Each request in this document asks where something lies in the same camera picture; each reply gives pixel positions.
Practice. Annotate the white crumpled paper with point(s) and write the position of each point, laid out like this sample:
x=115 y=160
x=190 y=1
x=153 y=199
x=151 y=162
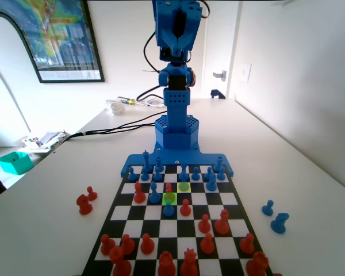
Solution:
x=116 y=108

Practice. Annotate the red chess queen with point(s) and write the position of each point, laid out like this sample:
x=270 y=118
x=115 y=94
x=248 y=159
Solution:
x=189 y=267

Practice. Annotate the teal plastic box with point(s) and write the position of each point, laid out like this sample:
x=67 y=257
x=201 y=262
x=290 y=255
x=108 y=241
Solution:
x=15 y=165

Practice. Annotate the yellow black screwdriver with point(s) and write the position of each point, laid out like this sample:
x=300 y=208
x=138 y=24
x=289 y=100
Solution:
x=126 y=100

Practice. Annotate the blue arm base plate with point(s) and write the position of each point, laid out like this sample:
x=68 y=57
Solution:
x=169 y=158

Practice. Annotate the white card with coloured dots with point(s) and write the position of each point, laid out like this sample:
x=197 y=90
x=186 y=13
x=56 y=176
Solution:
x=31 y=141

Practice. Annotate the black and white chessboard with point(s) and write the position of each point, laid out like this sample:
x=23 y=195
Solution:
x=149 y=212

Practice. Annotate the white door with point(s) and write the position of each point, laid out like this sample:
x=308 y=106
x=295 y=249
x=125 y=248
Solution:
x=218 y=43

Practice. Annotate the black framed map poster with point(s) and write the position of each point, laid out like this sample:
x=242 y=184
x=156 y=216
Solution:
x=60 y=34

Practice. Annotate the red chess king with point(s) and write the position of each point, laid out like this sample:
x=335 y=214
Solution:
x=166 y=267

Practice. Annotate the grey white packet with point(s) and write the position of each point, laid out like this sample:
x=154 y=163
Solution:
x=50 y=138

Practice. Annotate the white wall switch plate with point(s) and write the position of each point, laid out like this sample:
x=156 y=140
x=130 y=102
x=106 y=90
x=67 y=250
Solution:
x=245 y=73

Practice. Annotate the red chess rook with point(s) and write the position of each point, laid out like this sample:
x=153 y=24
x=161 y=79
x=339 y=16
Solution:
x=120 y=264
x=257 y=266

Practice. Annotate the red chess pawn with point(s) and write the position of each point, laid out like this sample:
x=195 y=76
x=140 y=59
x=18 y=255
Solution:
x=92 y=196
x=247 y=247
x=185 y=211
x=207 y=247
x=204 y=227
x=128 y=247
x=147 y=247
x=107 y=247

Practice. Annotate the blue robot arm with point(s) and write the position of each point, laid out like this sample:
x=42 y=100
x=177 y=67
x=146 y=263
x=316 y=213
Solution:
x=175 y=97

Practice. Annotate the blue chess pawn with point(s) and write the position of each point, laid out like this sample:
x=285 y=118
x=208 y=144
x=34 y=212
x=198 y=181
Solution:
x=145 y=176
x=267 y=210
x=195 y=176
x=221 y=176
x=131 y=176
x=168 y=212
x=157 y=176
x=208 y=171

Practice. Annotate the blue printed part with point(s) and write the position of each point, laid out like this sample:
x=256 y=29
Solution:
x=215 y=93

